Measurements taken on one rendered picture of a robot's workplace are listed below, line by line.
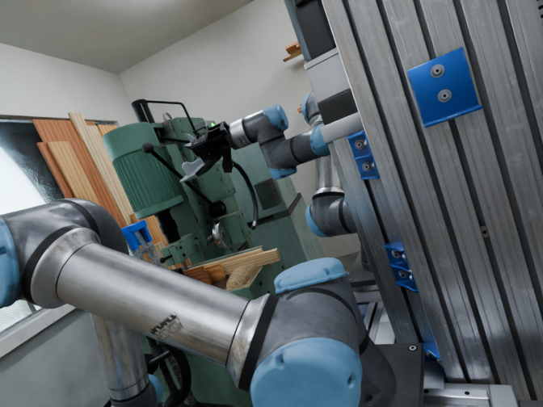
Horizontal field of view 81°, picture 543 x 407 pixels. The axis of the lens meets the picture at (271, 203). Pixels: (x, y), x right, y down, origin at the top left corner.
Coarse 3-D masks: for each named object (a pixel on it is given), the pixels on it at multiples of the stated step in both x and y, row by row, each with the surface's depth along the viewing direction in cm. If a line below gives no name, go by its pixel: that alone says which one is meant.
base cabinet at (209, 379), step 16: (192, 368) 109; (208, 368) 107; (224, 368) 105; (176, 384) 113; (192, 384) 110; (208, 384) 108; (224, 384) 106; (208, 400) 110; (224, 400) 108; (240, 400) 106
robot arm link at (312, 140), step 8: (320, 120) 82; (312, 128) 79; (296, 136) 81; (304, 136) 79; (312, 136) 77; (320, 136) 75; (296, 144) 80; (304, 144) 78; (312, 144) 77; (320, 144) 76; (296, 152) 80; (304, 152) 79; (312, 152) 78; (320, 152) 77; (328, 152) 77; (296, 160) 82; (304, 160) 81
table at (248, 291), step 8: (264, 272) 108; (272, 272) 114; (224, 280) 109; (256, 280) 101; (264, 280) 106; (224, 288) 101; (240, 288) 96; (248, 288) 95; (256, 288) 99; (264, 288) 104; (248, 296) 96; (256, 296) 97; (144, 336) 98
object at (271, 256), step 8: (248, 256) 112; (256, 256) 110; (264, 256) 109; (272, 256) 108; (224, 264) 114; (232, 264) 113; (240, 264) 112; (256, 264) 110; (264, 264) 109; (224, 272) 115; (232, 272) 114
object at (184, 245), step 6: (192, 234) 124; (180, 240) 118; (186, 240) 119; (192, 240) 123; (168, 246) 114; (174, 246) 113; (180, 246) 114; (186, 246) 118; (192, 246) 122; (162, 252) 115; (168, 252) 114; (174, 252) 114; (180, 252) 114; (186, 252) 117; (192, 252) 121; (168, 258) 115; (174, 258) 114; (180, 258) 114; (186, 258) 116; (168, 264) 116; (174, 264) 115
